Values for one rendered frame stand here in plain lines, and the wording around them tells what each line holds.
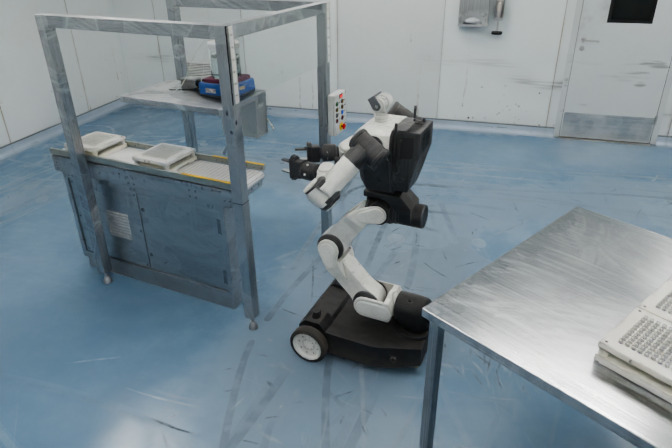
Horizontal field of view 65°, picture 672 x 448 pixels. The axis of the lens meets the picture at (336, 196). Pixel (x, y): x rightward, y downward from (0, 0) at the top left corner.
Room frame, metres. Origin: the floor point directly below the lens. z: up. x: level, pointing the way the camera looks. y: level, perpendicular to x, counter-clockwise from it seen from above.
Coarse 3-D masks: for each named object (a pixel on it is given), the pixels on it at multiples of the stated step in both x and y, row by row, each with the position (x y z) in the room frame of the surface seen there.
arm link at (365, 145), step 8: (360, 136) 2.00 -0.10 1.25; (368, 136) 2.01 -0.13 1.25; (360, 144) 1.98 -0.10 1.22; (368, 144) 1.98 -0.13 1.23; (376, 144) 1.98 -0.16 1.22; (352, 152) 1.97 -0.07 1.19; (360, 152) 1.97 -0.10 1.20; (368, 152) 1.96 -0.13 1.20; (376, 152) 1.95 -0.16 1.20; (352, 160) 1.95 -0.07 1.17; (360, 160) 1.96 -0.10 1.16; (368, 160) 1.96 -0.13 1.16; (360, 168) 1.97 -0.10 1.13
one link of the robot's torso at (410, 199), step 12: (372, 192) 2.17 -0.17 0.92; (384, 192) 2.16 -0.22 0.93; (396, 192) 2.16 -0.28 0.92; (408, 192) 2.19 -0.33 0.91; (396, 204) 2.12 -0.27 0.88; (408, 204) 2.11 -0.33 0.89; (420, 204) 2.14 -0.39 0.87; (396, 216) 2.13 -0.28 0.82; (408, 216) 2.10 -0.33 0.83; (420, 216) 2.09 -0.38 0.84; (420, 228) 2.11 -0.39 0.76
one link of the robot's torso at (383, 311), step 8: (392, 288) 2.24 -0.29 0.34; (400, 288) 2.25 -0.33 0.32; (392, 296) 2.17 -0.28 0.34; (360, 304) 2.15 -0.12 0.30; (368, 304) 2.13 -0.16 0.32; (376, 304) 2.13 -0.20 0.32; (384, 304) 2.11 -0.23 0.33; (392, 304) 2.13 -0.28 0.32; (360, 312) 2.15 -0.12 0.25; (368, 312) 2.13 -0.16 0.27; (376, 312) 2.12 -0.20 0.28; (384, 312) 2.10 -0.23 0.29; (392, 312) 2.11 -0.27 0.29; (384, 320) 2.11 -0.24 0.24
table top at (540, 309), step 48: (528, 240) 1.85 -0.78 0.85; (576, 240) 1.84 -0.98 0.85; (624, 240) 1.84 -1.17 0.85; (480, 288) 1.52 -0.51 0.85; (528, 288) 1.52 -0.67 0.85; (576, 288) 1.52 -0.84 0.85; (624, 288) 1.51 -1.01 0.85; (480, 336) 1.27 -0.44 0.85; (528, 336) 1.27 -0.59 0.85; (576, 336) 1.27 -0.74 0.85; (576, 384) 1.08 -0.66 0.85; (624, 384) 1.07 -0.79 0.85; (624, 432) 0.93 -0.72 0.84
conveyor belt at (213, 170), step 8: (120, 152) 2.96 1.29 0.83; (128, 152) 2.96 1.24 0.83; (136, 152) 2.95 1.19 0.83; (120, 160) 2.83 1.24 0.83; (128, 160) 2.83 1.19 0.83; (200, 160) 2.81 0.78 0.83; (184, 168) 2.70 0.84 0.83; (192, 168) 2.70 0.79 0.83; (200, 168) 2.70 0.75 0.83; (208, 168) 2.69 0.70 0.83; (216, 168) 2.69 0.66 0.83; (224, 168) 2.69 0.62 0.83; (208, 176) 2.58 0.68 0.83; (216, 176) 2.58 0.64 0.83; (224, 176) 2.58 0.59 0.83; (248, 176) 2.58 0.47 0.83; (256, 176) 2.59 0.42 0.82; (264, 176) 2.64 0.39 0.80; (248, 184) 2.50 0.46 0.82
